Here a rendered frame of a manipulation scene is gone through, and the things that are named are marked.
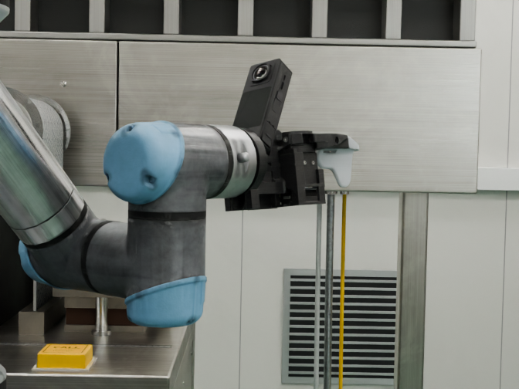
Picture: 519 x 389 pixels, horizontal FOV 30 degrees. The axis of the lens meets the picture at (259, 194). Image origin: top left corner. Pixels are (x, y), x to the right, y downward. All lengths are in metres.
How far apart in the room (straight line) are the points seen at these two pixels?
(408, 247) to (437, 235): 2.23
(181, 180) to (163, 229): 0.05
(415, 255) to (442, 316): 2.29
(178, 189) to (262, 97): 0.20
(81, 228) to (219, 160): 0.16
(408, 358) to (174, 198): 1.40
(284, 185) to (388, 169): 0.98
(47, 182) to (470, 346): 3.70
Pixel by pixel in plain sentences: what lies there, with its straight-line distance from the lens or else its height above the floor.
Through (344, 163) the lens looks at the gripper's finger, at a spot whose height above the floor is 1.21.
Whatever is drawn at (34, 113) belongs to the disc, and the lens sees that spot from 1.70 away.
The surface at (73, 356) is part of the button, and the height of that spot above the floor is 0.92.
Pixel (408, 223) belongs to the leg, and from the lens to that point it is 2.19.
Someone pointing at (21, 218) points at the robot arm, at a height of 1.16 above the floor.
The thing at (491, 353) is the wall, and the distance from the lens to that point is 4.56.
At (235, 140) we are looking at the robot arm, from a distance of 0.96.
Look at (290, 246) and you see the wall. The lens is 4.35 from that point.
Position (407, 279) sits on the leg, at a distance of 2.20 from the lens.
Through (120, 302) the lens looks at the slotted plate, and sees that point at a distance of 1.72.
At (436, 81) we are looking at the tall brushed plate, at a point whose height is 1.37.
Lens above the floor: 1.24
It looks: 3 degrees down
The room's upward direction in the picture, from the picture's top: 1 degrees clockwise
